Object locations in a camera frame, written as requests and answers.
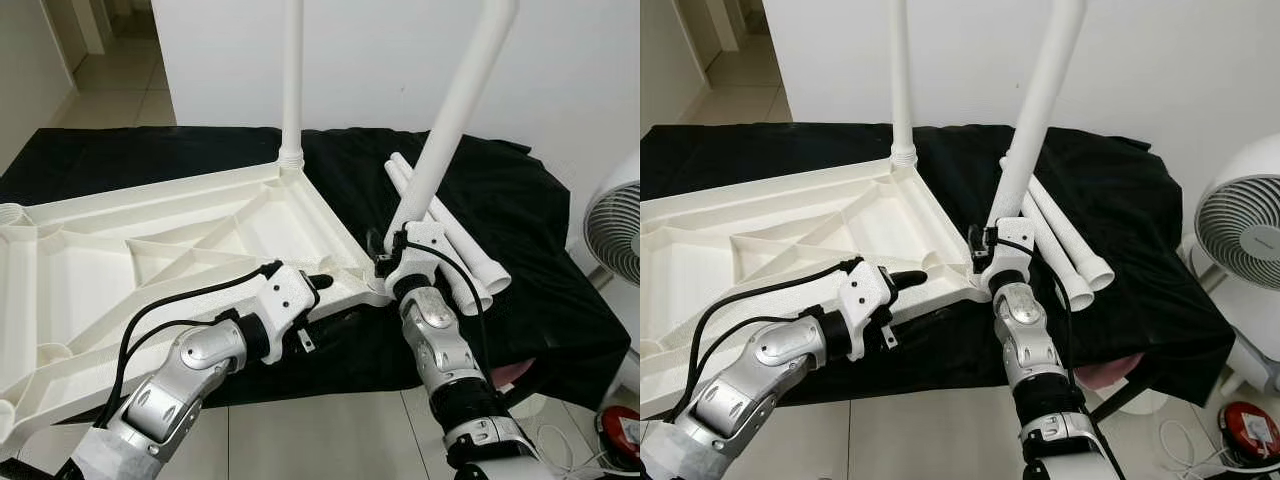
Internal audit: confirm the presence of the white plastic table leg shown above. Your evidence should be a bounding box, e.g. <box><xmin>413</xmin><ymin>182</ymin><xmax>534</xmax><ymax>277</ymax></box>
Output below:
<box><xmin>1005</xmin><ymin>155</ymin><xmax>1116</xmax><ymax>293</ymax></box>
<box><xmin>385</xmin><ymin>155</ymin><xmax>496</xmax><ymax>316</ymax></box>
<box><xmin>392</xmin><ymin>150</ymin><xmax>513</xmax><ymax>296</ymax></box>
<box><xmin>280</xmin><ymin>0</ymin><xmax>306</xmax><ymax>171</ymax></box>
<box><xmin>385</xmin><ymin>0</ymin><xmax>521</xmax><ymax>246</ymax></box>
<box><xmin>985</xmin><ymin>0</ymin><xmax>1088</xmax><ymax>231</ymax></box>
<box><xmin>1000</xmin><ymin>165</ymin><xmax>1096</xmax><ymax>311</ymax></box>
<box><xmin>888</xmin><ymin>0</ymin><xmax>916</xmax><ymax>166</ymax></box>

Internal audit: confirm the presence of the white plastic children tabletop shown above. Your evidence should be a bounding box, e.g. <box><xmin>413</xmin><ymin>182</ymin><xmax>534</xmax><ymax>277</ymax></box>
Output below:
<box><xmin>641</xmin><ymin>158</ymin><xmax>996</xmax><ymax>421</ymax></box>
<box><xmin>0</xmin><ymin>160</ymin><xmax>396</xmax><ymax>446</ymax></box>

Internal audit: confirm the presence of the black table cloth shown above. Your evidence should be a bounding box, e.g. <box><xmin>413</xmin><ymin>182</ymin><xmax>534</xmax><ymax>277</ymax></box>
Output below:
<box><xmin>641</xmin><ymin>122</ymin><xmax>1236</xmax><ymax>406</ymax></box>
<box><xmin>0</xmin><ymin>125</ymin><xmax>633</xmax><ymax>406</ymax></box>

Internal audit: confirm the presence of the pink object under table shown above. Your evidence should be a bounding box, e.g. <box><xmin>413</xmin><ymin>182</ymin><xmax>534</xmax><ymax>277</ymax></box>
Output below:
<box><xmin>488</xmin><ymin>360</ymin><xmax>538</xmax><ymax>393</ymax></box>
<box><xmin>1075</xmin><ymin>352</ymin><xmax>1141</xmax><ymax>393</ymax></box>

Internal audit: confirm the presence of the black metal rod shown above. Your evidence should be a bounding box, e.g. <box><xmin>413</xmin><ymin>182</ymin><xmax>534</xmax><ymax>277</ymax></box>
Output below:
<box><xmin>1085</xmin><ymin>375</ymin><xmax>1151</xmax><ymax>421</ymax></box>

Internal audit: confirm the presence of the white round fan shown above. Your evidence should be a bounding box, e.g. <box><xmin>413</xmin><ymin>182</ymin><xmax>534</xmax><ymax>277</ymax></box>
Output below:
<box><xmin>1195</xmin><ymin>135</ymin><xmax>1280</xmax><ymax>391</ymax></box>
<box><xmin>582</xmin><ymin>180</ymin><xmax>640</xmax><ymax>286</ymax></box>

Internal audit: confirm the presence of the red round floor device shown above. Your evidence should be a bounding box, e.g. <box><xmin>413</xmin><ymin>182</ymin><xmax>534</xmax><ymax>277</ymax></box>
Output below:
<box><xmin>598</xmin><ymin>405</ymin><xmax>640</xmax><ymax>466</ymax></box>
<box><xmin>1220</xmin><ymin>400</ymin><xmax>1279</xmax><ymax>463</ymax></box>

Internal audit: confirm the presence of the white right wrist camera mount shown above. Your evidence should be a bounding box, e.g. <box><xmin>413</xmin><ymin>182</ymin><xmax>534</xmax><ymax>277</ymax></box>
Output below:
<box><xmin>985</xmin><ymin>222</ymin><xmax>1041</xmax><ymax>296</ymax></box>
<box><xmin>385</xmin><ymin>220</ymin><xmax>451</xmax><ymax>299</ymax></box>

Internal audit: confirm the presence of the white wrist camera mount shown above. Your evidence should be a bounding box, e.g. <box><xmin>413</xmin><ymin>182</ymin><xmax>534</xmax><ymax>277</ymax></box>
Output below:
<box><xmin>255</xmin><ymin>265</ymin><xmax>321</xmax><ymax>346</ymax></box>
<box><xmin>838</xmin><ymin>262</ymin><xmax>896</xmax><ymax>359</ymax></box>
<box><xmin>985</xmin><ymin>222</ymin><xmax>1041</xmax><ymax>296</ymax></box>
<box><xmin>385</xmin><ymin>220</ymin><xmax>451</xmax><ymax>299</ymax></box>

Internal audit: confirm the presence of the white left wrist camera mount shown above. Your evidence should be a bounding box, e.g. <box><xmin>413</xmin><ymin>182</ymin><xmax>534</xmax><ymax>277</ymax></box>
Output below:
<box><xmin>838</xmin><ymin>262</ymin><xmax>896</xmax><ymax>359</ymax></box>
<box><xmin>255</xmin><ymin>265</ymin><xmax>321</xmax><ymax>346</ymax></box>

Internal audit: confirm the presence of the white floor cable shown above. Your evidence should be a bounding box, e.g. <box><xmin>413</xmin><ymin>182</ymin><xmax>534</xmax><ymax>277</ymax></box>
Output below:
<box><xmin>1150</xmin><ymin>415</ymin><xmax>1280</xmax><ymax>476</ymax></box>
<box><xmin>540</xmin><ymin>420</ymin><xmax>640</xmax><ymax>480</ymax></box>

